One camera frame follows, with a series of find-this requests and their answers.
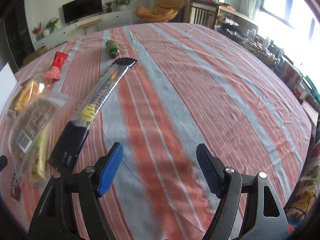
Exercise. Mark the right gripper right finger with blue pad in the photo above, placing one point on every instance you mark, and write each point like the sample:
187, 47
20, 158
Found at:
264, 216

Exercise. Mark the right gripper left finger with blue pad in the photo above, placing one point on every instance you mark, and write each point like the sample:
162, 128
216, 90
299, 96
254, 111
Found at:
54, 216

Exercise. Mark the green yellow snack packet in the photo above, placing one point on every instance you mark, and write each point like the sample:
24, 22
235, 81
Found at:
37, 174

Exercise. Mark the long clear black snack tube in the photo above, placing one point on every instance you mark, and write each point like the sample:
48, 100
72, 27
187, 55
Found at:
69, 145

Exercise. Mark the clear bag yellow bread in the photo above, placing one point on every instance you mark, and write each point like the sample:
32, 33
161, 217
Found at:
29, 90

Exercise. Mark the snickers chocolate bar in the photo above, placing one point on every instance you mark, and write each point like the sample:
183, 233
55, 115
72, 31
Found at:
15, 190

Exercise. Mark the floral cushion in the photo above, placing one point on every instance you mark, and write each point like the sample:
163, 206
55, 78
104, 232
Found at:
306, 191

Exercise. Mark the clear bag brown cakes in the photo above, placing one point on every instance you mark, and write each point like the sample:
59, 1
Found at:
38, 113

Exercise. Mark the white storage box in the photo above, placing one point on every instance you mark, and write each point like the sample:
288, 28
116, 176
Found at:
7, 84

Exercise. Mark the cardboard box on floor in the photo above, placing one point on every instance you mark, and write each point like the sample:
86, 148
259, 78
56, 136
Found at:
34, 55

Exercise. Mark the red snack packet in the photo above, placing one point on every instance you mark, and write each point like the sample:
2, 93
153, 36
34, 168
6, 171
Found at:
58, 62

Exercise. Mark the red flowers vase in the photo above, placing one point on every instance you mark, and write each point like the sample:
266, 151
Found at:
37, 31

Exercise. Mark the green plant white vase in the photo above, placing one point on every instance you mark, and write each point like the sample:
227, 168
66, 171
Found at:
50, 26

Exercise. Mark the striped red grey tablecloth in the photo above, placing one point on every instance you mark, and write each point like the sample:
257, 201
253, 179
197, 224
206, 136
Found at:
190, 85

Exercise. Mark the green snack roll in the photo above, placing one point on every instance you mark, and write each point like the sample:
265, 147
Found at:
112, 49

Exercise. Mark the wooden stool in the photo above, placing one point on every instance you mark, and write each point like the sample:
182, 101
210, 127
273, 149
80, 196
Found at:
96, 24

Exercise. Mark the black television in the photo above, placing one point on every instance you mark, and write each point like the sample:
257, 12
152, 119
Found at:
78, 9

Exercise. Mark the small potted plant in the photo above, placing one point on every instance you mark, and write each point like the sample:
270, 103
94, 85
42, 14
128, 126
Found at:
108, 6

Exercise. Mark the white tv cabinet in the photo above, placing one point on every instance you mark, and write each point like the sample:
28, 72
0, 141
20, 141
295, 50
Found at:
70, 32

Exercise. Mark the potted green plant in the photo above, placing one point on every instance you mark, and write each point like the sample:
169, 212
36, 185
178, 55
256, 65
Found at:
122, 4

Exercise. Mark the wooden dining chair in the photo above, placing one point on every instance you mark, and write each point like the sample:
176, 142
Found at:
204, 13

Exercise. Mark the orange lounge chair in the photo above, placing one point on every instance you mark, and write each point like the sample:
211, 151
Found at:
164, 11

